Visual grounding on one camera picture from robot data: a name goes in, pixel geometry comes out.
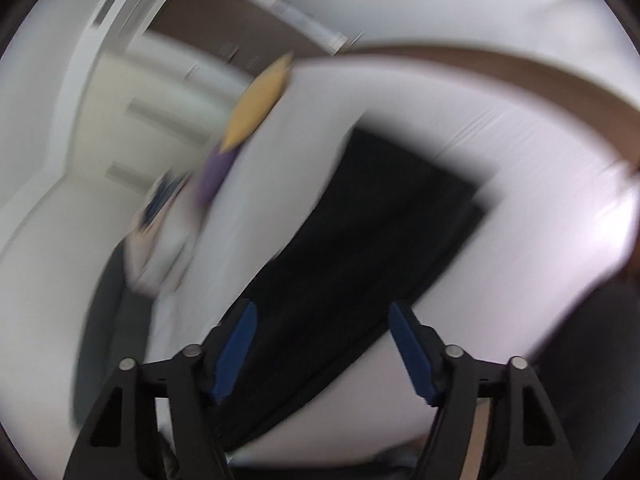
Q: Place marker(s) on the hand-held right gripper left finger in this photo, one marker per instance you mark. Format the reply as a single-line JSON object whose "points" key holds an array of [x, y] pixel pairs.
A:
{"points": [[235, 350]]}

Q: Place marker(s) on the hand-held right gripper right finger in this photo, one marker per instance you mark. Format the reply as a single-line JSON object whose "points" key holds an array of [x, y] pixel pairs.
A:
{"points": [[412, 355]]}

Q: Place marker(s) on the black pants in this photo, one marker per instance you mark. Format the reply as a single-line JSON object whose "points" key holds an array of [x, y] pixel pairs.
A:
{"points": [[350, 240]]}

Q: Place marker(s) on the white printed pillow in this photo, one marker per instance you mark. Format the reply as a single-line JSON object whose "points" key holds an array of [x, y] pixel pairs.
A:
{"points": [[160, 260]]}

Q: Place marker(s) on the white bed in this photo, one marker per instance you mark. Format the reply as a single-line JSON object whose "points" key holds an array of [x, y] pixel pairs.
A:
{"points": [[500, 210]]}

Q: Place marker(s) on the purple pillow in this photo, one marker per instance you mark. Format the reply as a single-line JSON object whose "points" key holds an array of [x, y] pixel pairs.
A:
{"points": [[217, 175]]}

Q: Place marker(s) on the yellow pillow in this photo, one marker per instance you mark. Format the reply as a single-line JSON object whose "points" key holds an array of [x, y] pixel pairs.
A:
{"points": [[255, 105]]}

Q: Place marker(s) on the white wardrobe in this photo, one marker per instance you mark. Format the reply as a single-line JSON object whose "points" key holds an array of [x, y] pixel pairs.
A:
{"points": [[150, 85]]}

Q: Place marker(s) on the brown door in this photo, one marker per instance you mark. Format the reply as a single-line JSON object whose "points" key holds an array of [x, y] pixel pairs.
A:
{"points": [[225, 15]]}

